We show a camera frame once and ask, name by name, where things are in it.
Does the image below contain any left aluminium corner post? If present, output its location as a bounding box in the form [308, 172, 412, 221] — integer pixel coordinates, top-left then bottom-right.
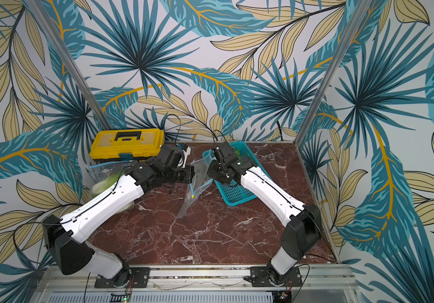
[26, 0, 112, 130]

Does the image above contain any right aluminium corner post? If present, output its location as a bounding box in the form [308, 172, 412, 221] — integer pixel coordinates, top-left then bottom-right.
[295, 1, 372, 148]

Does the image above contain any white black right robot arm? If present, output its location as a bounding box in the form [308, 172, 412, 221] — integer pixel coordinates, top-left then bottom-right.
[208, 158, 322, 286]

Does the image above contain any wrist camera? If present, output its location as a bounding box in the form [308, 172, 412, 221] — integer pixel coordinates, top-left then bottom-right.
[212, 142, 238, 165]
[156, 143, 191, 168]

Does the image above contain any aluminium corner post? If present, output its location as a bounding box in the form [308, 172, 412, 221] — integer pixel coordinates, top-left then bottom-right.
[295, 1, 372, 148]
[26, 0, 112, 130]

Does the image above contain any clear zipper bag blue seal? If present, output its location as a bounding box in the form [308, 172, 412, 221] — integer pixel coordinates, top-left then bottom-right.
[85, 162, 139, 213]

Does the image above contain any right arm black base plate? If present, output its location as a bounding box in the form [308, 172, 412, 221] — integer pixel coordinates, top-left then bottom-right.
[243, 266, 305, 287]

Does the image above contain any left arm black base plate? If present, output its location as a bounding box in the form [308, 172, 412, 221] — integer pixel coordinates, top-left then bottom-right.
[94, 267, 150, 289]

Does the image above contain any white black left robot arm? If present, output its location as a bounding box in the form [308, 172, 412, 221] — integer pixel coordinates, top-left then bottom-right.
[42, 161, 195, 287]

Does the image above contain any teal plastic basket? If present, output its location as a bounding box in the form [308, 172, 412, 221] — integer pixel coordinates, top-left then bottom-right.
[207, 142, 279, 209]

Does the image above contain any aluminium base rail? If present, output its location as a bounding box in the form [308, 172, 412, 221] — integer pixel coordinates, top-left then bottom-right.
[30, 264, 365, 302]

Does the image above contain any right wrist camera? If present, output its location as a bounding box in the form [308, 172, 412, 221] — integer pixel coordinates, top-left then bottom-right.
[212, 142, 238, 165]

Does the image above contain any chinese cabbage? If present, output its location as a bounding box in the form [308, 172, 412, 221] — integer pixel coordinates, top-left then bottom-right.
[91, 175, 119, 197]
[232, 146, 244, 158]

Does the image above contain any chinese cabbage front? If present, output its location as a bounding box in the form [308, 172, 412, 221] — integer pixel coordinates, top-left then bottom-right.
[91, 175, 119, 197]

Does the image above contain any chinese cabbage back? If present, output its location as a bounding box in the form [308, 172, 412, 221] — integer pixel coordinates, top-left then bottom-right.
[232, 146, 244, 158]

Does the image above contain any yellow black plastic toolbox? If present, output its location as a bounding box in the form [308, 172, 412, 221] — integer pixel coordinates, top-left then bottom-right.
[89, 128, 165, 162]

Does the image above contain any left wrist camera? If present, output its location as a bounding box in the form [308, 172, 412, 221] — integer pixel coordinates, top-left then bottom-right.
[156, 143, 191, 168]

